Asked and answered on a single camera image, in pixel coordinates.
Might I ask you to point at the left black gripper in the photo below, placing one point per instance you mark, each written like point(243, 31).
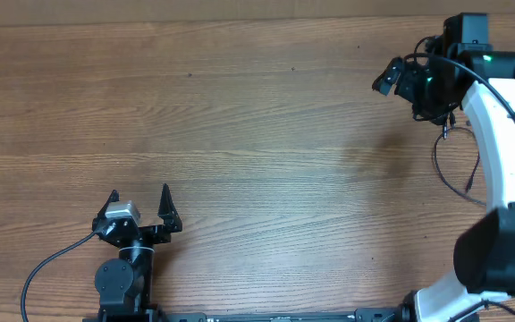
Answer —
point(172, 222)

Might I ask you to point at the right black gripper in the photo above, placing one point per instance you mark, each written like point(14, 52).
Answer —
point(405, 87)

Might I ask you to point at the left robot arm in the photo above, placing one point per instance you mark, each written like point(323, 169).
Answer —
point(124, 283)

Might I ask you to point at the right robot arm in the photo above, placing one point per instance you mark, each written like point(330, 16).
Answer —
point(460, 69)

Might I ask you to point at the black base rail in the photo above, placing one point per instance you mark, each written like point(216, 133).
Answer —
point(398, 314)

